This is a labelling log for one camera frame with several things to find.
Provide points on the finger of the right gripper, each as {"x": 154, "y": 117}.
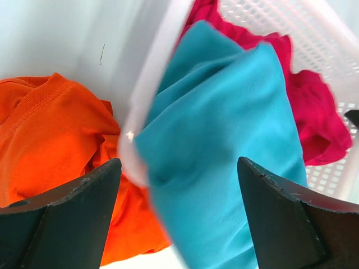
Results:
{"x": 353, "y": 116}

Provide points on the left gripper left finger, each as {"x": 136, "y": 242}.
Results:
{"x": 65, "y": 227}

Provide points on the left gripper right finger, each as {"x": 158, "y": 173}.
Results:
{"x": 294, "y": 227}

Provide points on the orange t-shirt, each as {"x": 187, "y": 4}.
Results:
{"x": 54, "y": 130}

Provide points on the teal t-shirt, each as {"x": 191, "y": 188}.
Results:
{"x": 216, "y": 103}

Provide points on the magenta t-shirt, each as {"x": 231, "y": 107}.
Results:
{"x": 323, "y": 135}

